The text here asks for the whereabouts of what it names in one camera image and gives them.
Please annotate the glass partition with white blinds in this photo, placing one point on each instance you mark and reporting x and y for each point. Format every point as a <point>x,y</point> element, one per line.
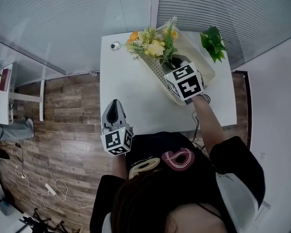
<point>63,21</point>

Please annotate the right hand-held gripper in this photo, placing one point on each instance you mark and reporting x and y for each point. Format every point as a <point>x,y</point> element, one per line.
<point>186,81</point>

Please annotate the green leafy plant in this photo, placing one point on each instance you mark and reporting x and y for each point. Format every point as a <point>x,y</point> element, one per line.
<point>213,44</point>

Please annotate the small metal floor fitting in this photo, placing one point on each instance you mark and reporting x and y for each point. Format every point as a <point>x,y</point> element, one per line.
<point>91,71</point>

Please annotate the person in dark shirt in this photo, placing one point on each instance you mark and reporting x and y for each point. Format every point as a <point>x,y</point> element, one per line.
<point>165,149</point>

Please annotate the white side desk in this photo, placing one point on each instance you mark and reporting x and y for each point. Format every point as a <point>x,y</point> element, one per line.
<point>0,105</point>

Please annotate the black tripod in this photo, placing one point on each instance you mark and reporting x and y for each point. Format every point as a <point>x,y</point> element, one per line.
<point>38,223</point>

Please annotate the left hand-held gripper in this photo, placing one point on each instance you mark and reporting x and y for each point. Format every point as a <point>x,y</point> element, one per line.
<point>116,139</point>

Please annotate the yellow flowers bouquet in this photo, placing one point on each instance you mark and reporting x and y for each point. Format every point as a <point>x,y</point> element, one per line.
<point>155,46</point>

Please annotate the person's right forearm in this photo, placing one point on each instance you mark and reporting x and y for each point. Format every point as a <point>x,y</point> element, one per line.
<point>208,125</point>

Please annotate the red book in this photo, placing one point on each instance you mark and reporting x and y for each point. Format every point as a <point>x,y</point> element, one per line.
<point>5,80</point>

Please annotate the cream perforated plastic basket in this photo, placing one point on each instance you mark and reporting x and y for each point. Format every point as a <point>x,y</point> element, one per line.
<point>198,62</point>

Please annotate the person's left forearm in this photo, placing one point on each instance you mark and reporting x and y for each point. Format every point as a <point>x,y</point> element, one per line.
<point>120,166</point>

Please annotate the white wall outlet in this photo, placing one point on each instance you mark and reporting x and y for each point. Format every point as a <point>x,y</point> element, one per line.
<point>263,156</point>

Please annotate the white power strip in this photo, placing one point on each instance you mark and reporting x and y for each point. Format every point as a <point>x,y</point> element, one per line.
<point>50,189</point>

